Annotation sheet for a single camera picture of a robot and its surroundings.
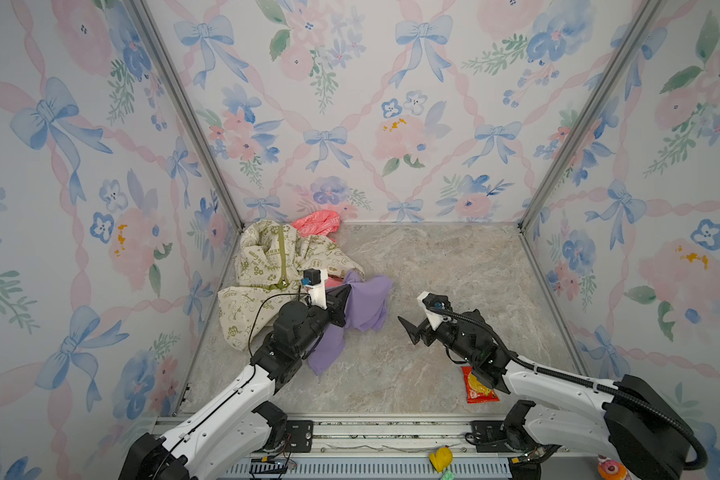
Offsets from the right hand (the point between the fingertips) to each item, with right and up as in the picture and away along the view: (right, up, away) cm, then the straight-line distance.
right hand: (413, 303), depth 80 cm
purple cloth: (-12, -1, 0) cm, 13 cm away
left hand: (-16, +6, -7) cm, 19 cm away
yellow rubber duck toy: (+5, -34, -11) cm, 36 cm away
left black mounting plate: (-29, -32, -6) cm, 44 cm away
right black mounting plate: (+18, -31, -7) cm, 37 cm away
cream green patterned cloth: (-43, +12, +18) cm, 48 cm away
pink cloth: (-31, +25, +34) cm, 52 cm away
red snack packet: (+17, -24, 0) cm, 29 cm away
